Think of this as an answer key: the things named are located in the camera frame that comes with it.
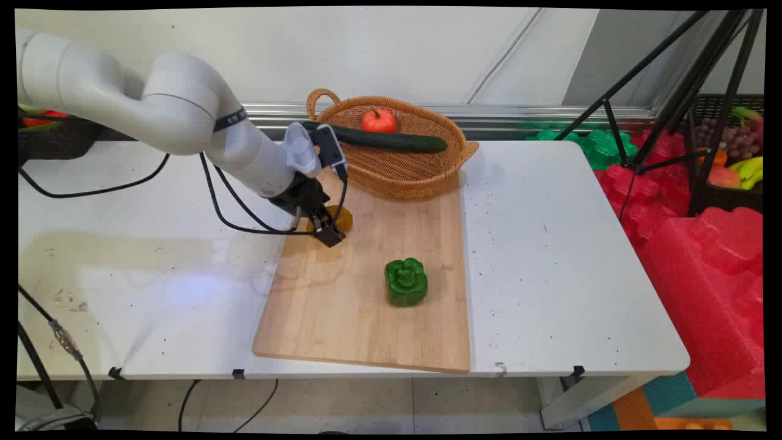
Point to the purple grape bunch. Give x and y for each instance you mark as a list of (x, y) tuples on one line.
[(736, 140)]

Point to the black camera tripod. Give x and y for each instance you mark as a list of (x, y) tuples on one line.
[(690, 98)]

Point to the grey black wrist camera box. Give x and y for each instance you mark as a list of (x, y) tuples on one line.
[(308, 150)]

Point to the red-orange peach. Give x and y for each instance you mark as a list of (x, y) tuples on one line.
[(724, 178)]

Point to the yellow banana bunch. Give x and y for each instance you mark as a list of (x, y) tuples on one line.
[(750, 170)]

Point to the red pepper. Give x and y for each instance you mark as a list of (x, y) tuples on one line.
[(44, 117)]

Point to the small orange pumpkin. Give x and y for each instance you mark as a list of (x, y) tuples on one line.
[(379, 121)]

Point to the green bell pepper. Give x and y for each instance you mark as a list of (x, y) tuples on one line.
[(405, 283)]

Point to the silver window rail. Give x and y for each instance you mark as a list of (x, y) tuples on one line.
[(489, 116)]

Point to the teal orange foam mat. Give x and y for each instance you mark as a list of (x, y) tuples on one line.
[(666, 403)]

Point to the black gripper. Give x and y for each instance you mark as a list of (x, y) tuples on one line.
[(305, 194)]

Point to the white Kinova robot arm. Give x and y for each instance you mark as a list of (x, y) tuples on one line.
[(177, 110)]

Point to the round yellow-brown vegetable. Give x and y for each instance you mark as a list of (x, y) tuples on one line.
[(344, 218)]

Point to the green foam block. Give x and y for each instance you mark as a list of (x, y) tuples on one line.
[(602, 150)]

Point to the woven wicker basket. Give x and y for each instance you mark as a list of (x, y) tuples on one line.
[(409, 171)]

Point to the wooden cutting board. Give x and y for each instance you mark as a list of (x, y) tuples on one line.
[(366, 318)]

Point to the large red foam block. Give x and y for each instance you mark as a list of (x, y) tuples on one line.
[(708, 293)]

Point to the dark green cucumber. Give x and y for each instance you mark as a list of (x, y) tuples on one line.
[(391, 140)]

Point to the dark woven basket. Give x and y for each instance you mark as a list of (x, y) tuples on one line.
[(55, 140)]

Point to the white table leg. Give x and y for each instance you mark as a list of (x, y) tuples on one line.
[(586, 400)]

